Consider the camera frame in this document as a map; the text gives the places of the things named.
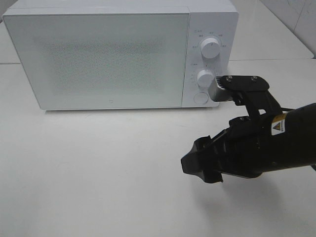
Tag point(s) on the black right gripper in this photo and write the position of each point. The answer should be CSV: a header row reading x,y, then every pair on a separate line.
x,y
252,145

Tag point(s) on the white round door button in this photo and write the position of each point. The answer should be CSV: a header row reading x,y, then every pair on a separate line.
x,y
201,98

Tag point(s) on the white microwave knob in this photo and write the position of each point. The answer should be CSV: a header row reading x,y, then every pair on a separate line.
x,y
205,78
210,47

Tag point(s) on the white microwave door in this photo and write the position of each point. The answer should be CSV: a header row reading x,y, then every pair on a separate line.
x,y
102,61

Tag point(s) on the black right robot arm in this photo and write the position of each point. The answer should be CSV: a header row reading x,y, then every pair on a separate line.
x,y
300,136

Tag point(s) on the white microwave oven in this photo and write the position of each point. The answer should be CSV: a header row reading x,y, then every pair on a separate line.
x,y
207,18

